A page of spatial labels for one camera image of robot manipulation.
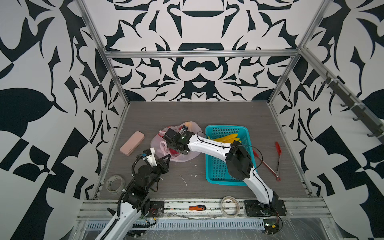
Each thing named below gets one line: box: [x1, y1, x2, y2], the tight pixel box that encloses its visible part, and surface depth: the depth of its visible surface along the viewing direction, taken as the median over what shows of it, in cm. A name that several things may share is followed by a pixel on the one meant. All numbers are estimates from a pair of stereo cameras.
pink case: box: [120, 131, 145, 156], surface depth 97 cm
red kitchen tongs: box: [252, 141, 282, 182], surface depth 90 cm
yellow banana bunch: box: [207, 133, 242, 144], surface depth 98 cm
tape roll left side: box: [105, 175, 126, 195], surface depth 81 cm
